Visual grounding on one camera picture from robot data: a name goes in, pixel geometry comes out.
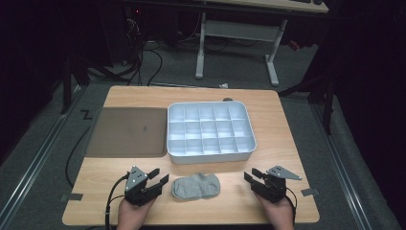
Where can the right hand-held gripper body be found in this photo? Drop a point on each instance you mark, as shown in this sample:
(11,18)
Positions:
(274,190)

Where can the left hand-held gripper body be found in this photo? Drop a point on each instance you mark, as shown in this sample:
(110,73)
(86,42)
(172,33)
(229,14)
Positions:
(135,191)

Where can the grey sock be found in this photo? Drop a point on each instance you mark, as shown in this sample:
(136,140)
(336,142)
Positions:
(195,187)

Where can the white compartment storage box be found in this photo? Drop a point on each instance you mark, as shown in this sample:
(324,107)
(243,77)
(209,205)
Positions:
(210,131)

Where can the person's left hand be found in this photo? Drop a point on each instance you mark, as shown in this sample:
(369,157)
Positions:
(132,217)

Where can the person's right hand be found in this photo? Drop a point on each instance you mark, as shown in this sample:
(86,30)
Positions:
(279,215)

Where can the grey tape piece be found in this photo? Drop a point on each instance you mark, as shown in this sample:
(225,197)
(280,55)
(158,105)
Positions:
(72,197)
(310,192)

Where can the brown flat lid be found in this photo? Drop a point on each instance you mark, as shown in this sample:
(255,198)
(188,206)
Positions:
(127,132)

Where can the small dark round object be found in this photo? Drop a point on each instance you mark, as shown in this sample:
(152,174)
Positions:
(228,99)

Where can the white crumpled scrap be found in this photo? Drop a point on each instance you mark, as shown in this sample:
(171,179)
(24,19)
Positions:
(223,85)

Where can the black metal stand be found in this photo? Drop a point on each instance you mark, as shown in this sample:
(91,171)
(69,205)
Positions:
(67,86)
(327,99)

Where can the white-legged desk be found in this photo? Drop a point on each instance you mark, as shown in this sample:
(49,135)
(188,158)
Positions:
(239,30)

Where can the metal floor rail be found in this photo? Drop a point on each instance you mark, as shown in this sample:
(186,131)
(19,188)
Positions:
(35,166)
(343,172)

